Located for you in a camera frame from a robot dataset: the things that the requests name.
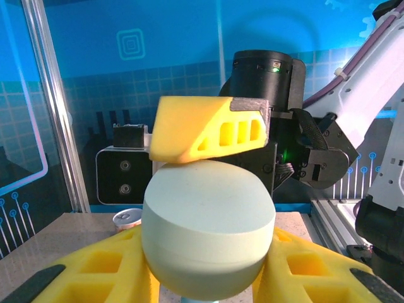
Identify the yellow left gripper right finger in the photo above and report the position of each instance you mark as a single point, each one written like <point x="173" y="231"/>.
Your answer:
<point x="315" y="277"/>

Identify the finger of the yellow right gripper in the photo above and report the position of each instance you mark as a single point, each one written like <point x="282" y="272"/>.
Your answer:
<point x="189" y="126"/>

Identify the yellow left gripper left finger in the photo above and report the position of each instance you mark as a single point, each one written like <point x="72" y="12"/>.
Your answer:
<point x="94" y="277"/>

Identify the pale green earbud charging case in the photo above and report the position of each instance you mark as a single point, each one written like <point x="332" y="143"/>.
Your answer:
<point x="205" y="221"/>

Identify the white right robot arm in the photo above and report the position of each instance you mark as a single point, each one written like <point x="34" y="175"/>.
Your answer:
<point x="372" y="88"/>

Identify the small tin can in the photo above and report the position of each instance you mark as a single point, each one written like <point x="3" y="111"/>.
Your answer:
<point x="126" y="219"/>

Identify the aluminium table rail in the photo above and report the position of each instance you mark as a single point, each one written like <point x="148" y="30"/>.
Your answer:
<point x="334" y="221"/>

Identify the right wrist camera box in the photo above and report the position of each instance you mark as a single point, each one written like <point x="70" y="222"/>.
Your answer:
<point x="123" y="176"/>

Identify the aluminium frame post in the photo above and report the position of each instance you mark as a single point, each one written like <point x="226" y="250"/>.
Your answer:
<point x="53" y="110"/>

